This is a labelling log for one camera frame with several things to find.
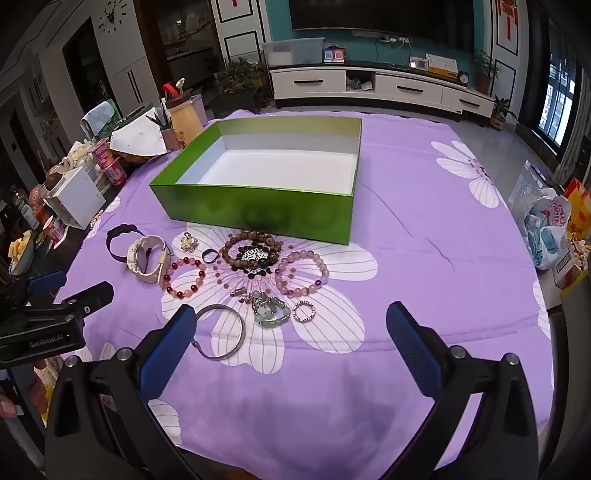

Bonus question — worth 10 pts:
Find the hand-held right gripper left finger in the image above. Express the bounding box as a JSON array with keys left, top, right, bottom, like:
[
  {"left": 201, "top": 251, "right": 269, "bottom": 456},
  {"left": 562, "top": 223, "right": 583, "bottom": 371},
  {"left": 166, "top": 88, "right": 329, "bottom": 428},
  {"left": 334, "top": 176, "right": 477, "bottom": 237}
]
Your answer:
[{"left": 45, "top": 304, "right": 199, "bottom": 480}]

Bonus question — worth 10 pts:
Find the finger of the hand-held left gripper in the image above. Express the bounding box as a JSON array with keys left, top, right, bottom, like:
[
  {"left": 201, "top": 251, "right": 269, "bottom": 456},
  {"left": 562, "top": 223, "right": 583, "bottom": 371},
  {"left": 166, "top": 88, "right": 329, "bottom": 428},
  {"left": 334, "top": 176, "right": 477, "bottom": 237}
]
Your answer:
[
  {"left": 25, "top": 271, "right": 68, "bottom": 297},
  {"left": 52, "top": 281, "right": 115, "bottom": 320}
]

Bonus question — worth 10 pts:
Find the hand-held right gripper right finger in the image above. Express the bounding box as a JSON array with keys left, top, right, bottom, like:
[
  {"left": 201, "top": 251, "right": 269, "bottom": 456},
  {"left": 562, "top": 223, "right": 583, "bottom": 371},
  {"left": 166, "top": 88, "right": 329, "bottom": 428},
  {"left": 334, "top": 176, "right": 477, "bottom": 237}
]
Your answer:
[{"left": 385, "top": 301, "right": 541, "bottom": 480}]

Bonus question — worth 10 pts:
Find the black wristwatch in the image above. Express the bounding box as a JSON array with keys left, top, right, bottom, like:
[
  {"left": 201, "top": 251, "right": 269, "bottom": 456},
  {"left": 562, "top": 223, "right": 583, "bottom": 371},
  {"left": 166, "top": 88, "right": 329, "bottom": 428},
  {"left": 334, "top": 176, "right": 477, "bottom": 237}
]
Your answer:
[{"left": 106, "top": 224, "right": 141, "bottom": 264}]

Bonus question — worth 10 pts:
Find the silver bangle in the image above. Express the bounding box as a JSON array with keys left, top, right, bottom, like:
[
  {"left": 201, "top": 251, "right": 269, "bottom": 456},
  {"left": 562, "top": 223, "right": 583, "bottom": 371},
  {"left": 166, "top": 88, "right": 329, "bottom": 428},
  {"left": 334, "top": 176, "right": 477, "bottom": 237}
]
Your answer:
[{"left": 191, "top": 304, "right": 245, "bottom": 361}]

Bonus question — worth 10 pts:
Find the beige wristwatch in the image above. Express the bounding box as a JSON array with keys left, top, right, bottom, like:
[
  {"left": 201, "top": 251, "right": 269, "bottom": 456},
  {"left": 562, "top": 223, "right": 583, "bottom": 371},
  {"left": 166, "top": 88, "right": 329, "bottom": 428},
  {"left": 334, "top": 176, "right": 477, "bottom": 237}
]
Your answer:
[{"left": 127, "top": 235, "right": 171, "bottom": 283}]

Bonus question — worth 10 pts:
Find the red bead bracelet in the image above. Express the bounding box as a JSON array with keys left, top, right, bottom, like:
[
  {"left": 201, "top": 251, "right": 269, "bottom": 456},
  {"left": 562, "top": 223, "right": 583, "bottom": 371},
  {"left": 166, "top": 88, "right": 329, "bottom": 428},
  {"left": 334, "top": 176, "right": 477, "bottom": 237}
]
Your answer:
[{"left": 159, "top": 258, "right": 206, "bottom": 300}]

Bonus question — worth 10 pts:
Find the green cardboard box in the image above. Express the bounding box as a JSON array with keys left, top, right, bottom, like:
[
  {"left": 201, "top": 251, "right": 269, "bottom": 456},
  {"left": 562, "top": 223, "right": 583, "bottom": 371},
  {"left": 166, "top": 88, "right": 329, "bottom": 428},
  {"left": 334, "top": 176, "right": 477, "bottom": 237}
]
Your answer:
[{"left": 148, "top": 116, "right": 363, "bottom": 245}]

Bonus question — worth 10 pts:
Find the person's left hand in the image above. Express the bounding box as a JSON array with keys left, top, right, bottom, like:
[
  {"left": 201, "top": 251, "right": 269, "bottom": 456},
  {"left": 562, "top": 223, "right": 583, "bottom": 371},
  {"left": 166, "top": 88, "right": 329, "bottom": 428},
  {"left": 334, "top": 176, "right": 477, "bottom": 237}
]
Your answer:
[{"left": 0, "top": 360, "right": 49, "bottom": 421}]

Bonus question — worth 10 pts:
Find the plate of fruit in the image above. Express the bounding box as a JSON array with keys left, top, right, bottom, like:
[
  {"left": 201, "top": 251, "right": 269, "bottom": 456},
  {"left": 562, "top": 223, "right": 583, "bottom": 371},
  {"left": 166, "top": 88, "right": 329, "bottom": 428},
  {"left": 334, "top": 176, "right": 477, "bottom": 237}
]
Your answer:
[{"left": 8, "top": 228, "right": 38, "bottom": 273}]

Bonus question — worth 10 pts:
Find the glass bottle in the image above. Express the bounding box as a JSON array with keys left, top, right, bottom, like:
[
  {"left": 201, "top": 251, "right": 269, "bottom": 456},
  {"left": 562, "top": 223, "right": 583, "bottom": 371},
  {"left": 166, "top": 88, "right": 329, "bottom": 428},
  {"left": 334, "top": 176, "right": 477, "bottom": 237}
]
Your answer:
[{"left": 10, "top": 185, "right": 40, "bottom": 230}]

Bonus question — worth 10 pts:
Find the white cardboard box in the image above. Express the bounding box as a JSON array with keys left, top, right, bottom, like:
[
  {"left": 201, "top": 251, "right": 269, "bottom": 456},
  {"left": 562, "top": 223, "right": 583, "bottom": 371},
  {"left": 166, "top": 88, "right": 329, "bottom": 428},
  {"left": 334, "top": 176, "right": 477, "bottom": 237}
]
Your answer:
[{"left": 42, "top": 166, "right": 107, "bottom": 230}]

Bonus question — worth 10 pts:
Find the purple floral tablecloth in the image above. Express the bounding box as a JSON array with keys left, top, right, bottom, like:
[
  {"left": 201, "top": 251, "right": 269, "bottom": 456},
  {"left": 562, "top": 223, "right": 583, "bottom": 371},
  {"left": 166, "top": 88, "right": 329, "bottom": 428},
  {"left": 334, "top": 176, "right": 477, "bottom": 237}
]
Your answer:
[{"left": 44, "top": 108, "right": 555, "bottom": 480}]

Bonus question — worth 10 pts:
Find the pink yogurt cup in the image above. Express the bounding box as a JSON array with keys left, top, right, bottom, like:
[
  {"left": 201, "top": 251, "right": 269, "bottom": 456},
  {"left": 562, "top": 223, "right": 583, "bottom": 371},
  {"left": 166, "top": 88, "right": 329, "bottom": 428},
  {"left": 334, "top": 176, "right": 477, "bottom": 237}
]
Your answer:
[
  {"left": 92, "top": 141, "right": 116, "bottom": 169},
  {"left": 105, "top": 159, "right": 127, "bottom": 186}
]

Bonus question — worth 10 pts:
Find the white paper sheet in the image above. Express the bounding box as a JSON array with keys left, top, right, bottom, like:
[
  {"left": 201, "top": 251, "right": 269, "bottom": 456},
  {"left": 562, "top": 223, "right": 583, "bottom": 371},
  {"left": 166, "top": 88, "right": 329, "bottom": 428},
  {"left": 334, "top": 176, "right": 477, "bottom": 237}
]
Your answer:
[{"left": 110, "top": 124, "right": 168, "bottom": 155}]

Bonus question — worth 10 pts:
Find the grey pen holder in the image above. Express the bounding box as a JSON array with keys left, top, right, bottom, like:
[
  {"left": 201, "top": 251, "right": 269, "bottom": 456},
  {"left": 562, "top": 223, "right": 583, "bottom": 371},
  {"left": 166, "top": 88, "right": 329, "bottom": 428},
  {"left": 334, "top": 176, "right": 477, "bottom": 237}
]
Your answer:
[{"left": 159, "top": 127, "right": 183, "bottom": 151}]

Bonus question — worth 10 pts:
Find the white plastic bag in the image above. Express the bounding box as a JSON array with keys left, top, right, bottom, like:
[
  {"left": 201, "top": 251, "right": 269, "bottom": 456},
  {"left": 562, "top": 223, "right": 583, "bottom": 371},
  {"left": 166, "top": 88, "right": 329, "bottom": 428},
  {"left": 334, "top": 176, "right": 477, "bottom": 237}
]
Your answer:
[{"left": 522, "top": 187, "right": 572, "bottom": 271}]

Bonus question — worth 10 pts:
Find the yellow bottle with brown lid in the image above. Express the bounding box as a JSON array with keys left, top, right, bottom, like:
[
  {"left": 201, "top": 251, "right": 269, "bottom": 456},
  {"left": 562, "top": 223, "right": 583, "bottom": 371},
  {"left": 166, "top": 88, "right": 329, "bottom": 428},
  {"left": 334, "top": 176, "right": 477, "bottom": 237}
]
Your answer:
[{"left": 163, "top": 78, "right": 204, "bottom": 148}]

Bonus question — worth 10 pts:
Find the yellow and red bag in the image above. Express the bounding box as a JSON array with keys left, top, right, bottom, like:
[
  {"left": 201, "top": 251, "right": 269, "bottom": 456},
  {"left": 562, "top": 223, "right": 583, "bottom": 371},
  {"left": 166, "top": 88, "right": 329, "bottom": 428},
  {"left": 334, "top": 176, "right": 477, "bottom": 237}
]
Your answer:
[{"left": 561, "top": 179, "right": 591, "bottom": 241}]

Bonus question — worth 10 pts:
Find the white tall cabinet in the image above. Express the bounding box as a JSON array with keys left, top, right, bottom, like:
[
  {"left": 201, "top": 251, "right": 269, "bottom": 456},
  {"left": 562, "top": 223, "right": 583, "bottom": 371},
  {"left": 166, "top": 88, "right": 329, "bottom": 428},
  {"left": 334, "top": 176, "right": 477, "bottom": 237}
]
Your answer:
[{"left": 39, "top": 0, "right": 160, "bottom": 125}]

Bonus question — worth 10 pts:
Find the small floor potted plant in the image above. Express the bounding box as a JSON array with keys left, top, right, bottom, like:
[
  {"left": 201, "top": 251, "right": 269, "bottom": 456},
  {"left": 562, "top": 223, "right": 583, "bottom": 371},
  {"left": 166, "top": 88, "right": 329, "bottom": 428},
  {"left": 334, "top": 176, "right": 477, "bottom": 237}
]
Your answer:
[{"left": 489, "top": 96, "right": 518, "bottom": 131}]

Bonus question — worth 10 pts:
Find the large potted plant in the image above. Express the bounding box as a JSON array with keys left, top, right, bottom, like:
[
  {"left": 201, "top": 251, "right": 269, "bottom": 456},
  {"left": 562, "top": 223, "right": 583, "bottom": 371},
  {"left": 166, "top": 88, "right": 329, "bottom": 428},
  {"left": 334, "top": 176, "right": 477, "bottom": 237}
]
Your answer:
[{"left": 215, "top": 58, "right": 266, "bottom": 112}]

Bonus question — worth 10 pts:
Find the potted plant in brown pot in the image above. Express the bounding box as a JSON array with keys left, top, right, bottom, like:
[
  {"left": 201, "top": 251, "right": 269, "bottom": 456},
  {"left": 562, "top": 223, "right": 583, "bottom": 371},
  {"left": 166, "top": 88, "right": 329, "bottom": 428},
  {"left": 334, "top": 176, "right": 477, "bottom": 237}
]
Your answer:
[{"left": 473, "top": 50, "right": 502, "bottom": 95}]

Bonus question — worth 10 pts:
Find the white television cabinet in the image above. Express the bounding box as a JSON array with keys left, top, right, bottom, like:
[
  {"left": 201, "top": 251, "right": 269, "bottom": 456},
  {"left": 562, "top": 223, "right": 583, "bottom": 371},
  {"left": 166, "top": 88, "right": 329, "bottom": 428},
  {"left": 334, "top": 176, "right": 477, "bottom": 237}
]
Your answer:
[{"left": 269, "top": 60, "right": 496, "bottom": 121}]

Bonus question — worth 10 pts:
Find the dark framed window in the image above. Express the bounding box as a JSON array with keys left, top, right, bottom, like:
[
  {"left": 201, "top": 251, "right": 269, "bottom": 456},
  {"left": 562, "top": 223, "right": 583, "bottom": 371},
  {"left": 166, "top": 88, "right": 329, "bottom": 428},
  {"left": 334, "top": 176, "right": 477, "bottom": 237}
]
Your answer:
[{"left": 538, "top": 46, "right": 580, "bottom": 148}]

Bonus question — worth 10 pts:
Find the white and yellow box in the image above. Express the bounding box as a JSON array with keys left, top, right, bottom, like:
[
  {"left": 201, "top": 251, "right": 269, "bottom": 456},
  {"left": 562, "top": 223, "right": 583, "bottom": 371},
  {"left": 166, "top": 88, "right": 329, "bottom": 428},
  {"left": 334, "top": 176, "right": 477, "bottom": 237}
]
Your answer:
[{"left": 425, "top": 53, "right": 459, "bottom": 75}]

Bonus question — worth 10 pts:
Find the clear plastic storage box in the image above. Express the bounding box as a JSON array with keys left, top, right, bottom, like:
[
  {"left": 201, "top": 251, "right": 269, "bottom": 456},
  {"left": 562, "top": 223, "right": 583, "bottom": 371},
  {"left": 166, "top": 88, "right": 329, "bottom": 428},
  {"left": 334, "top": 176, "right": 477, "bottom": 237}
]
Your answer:
[{"left": 262, "top": 38, "right": 325, "bottom": 66}]

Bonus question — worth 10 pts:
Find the black television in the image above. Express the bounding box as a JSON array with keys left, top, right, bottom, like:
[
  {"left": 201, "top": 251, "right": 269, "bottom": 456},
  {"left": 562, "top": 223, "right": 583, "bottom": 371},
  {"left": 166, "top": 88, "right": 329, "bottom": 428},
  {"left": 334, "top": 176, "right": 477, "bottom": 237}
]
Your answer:
[{"left": 288, "top": 0, "right": 476, "bottom": 51}]

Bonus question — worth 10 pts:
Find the pale green jade bracelet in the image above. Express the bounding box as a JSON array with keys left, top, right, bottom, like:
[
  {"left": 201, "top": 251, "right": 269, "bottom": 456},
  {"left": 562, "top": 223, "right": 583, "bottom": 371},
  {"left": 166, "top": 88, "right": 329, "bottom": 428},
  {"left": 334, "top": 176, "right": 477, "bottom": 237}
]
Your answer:
[{"left": 240, "top": 291, "right": 291, "bottom": 329}]

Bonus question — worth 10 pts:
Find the brown bead bracelet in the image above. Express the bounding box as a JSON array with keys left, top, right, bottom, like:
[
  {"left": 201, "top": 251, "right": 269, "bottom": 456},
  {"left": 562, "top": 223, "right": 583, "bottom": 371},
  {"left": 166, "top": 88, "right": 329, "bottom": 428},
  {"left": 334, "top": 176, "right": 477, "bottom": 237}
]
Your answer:
[{"left": 221, "top": 230, "right": 284, "bottom": 273}]

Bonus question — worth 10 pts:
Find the pink bead bracelet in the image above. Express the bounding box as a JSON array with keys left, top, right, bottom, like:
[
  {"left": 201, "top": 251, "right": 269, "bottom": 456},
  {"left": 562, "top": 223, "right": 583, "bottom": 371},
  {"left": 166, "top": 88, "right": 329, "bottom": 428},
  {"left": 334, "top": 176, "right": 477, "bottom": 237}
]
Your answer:
[{"left": 274, "top": 249, "right": 331, "bottom": 297}]

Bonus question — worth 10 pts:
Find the black wall clock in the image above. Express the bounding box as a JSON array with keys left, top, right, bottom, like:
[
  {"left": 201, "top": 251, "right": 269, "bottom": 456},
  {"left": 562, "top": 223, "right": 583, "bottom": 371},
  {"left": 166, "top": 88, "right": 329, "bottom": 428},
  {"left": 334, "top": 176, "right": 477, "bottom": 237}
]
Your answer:
[{"left": 99, "top": 2, "right": 130, "bottom": 33}]

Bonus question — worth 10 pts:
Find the red knot wall decoration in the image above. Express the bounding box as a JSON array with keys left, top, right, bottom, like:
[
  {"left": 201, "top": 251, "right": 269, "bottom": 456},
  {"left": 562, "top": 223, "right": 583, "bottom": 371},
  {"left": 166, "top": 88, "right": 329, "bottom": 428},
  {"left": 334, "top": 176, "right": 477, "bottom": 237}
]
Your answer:
[{"left": 496, "top": 0, "right": 520, "bottom": 42}]

